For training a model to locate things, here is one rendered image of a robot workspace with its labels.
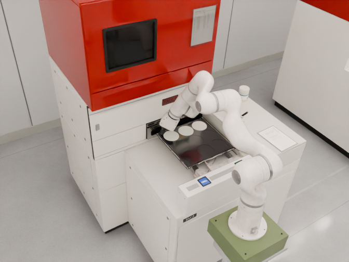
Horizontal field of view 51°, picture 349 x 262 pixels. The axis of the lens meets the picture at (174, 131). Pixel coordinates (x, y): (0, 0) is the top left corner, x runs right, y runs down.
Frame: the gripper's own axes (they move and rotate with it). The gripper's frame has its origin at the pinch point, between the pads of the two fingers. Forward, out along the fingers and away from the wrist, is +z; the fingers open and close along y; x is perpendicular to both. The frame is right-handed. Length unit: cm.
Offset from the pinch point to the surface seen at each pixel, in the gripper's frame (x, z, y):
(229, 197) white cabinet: -34, -5, 48
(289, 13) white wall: 302, -25, 119
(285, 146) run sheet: -5, -36, 68
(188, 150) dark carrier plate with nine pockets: -11.9, -5.0, 17.4
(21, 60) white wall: 86, 69, -120
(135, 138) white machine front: -5.2, 11.1, -13.5
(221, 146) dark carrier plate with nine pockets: -4.1, -13.5, 35.8
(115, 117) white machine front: -13.5, -4.6, -31.6
